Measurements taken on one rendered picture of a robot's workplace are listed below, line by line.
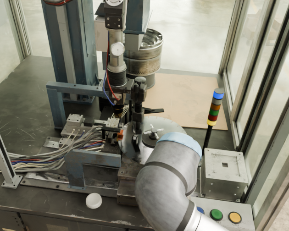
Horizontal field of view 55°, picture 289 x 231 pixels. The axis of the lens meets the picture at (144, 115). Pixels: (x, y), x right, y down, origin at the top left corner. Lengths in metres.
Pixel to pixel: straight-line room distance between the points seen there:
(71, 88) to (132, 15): 0.48
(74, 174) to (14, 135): 0.55
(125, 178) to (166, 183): 0.71
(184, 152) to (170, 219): 0.16
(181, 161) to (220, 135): 1.07
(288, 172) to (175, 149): 0.44
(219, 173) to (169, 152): 0.66
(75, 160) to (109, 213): 0.28
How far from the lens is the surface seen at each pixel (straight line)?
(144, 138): 1.29
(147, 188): 0.60
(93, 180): 1.40
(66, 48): 1.69
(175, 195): 0.60
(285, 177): 1.01
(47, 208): 1.36
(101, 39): 1.12
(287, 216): 2.45
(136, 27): 1.37
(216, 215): 1.15
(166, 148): 0.66
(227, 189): 1.33
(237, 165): 1.35
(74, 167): 1.28
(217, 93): 1.29
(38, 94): 2.02
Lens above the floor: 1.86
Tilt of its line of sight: 39 degrees down
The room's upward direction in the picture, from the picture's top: 3 degrees clockwise
